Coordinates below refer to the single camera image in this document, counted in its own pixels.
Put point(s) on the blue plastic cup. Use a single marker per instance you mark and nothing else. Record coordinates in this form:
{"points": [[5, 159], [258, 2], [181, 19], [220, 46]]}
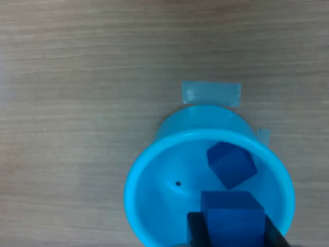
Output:
{"points": [[154, 185]]}

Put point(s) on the small blue cube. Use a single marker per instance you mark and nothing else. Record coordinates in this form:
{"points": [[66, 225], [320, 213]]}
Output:
{"points": [[231, 223], [231, 164]]}

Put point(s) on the long blue tape piece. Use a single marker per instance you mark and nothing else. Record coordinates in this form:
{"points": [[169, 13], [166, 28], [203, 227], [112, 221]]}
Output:
{"points": [[210, 94]]}

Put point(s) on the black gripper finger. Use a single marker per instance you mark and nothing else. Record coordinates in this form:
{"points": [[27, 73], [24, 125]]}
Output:
{"points": [[276, 234], [199, 230]]}

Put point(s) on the short blue tape piece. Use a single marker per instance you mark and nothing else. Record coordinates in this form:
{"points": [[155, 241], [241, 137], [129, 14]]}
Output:
{"points": [[264, 135]]}

